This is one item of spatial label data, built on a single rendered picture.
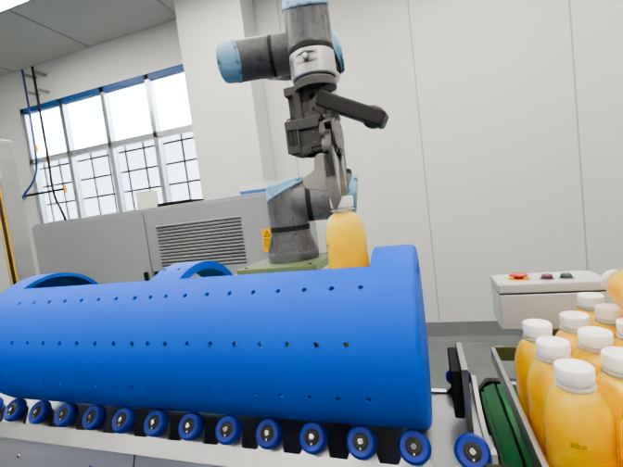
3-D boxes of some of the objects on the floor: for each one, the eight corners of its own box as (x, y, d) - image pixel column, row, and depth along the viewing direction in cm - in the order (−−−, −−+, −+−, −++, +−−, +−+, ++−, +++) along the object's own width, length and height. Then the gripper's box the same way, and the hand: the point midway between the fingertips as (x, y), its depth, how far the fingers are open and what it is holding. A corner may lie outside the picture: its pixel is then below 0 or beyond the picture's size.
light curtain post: (78, 556, 146) (1, 143, 133) (89, 559, 144) (12, 140, 131) (63, 572, 140) (-19, 141, 128) (74, 574, 138) (-7, 137, 126)
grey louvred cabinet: (115, 372, 334) (89, 220, 323) (335, 376, 271) (311, 189, 260) (59, 404, 282) (27, 225, 272) (315, 420, 219) (286, 187, 209)
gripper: (298, 98, 65) (312, 212, 67) (273, 79, 55) (291, 215, 56) (343, 88, 63) (357, 207, 64) (325, 65, 52) (344, 208, 53)
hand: (341, 200), depth 59 cm, fingers closed on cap, 4 cm apart
